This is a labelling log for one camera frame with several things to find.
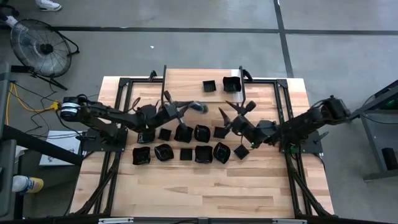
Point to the black curved clamp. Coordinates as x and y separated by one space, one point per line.
247 74
152 75

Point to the wooden shelf with black legs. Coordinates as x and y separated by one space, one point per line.
186 90

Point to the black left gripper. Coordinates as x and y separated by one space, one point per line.
169 112

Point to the black aluminium table frame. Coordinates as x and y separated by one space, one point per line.
124 81

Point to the silver metal bracket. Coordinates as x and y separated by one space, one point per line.
289 221
115 221

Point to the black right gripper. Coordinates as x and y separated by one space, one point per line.
245 126

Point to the black leaf shaped plate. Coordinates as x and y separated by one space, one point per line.
200 107
221 153

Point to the person's leg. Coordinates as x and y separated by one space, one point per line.
7 11

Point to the gray metal cart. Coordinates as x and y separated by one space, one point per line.
377 133

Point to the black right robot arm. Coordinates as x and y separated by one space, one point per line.
304 123

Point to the black wavy square plate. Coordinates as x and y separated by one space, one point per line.
141 155
183 138

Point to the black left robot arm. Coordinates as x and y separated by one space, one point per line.
105 113

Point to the gray side desk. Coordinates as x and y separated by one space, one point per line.
6 155

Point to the black diagonal support beam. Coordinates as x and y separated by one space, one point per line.
37 144

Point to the white printed box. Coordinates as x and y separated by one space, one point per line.
65 140

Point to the black floor fan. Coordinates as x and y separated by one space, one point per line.
46 48

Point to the person's white shoe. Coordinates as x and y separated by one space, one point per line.
12 21
48 4

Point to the black box on cart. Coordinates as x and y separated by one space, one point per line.
389 158

